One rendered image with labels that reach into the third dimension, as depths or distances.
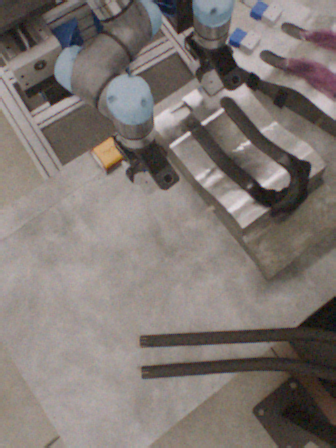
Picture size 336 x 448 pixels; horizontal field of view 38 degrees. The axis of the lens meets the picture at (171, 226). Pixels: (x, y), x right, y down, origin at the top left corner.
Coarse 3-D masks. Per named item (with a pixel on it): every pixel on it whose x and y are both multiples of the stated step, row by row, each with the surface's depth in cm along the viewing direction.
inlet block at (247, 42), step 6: (234, 30) 133; (240, 30) 133; (234, 36) 133; (240, 36) 133; (246, 36) 131; (252, 36) 131; (258, 36) 131; (228, 42) 135; (234, 42) 133; (240, 42) 132; (246, 42) 131; (252, 42) 131; (258, 42) 132; (240, 48) 133; (246, 48) 131; (252, 48) 131
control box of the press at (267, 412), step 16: (288, 384) 190; (272, 400) 189; (288, 400) 189; (304, 400) 189; (256, 416) 188; (272, 416) 187; (288, 416) 177; (304, 416) 163; (320, 416) 187; (272, 432) 186; (288, 432) 186; (304, 432) 157; (320, 432) 138
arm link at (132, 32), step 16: (96, 0) 82; (112, 0) 82; (128, 0) 84; (144, 0) 87; (112, 16) 84; (128, 16) 85; (144, 16) 87; (160, 16) 89; (112, 32) 85; (128, 32) 86; (144, 32) 88; (128, 48) 87
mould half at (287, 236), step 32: (192, 96) 126; (160, 128) 124; (224, 128) 124; (192, 160) 122; (256, 160) 119; (320, 160) 116; (224, 192) 116; (320, 192) 122; (224, 224) 125; (256, 224) 117; (288, 224) 120; (320, 224) 120; (256, 256) 118; (288, 256) 118
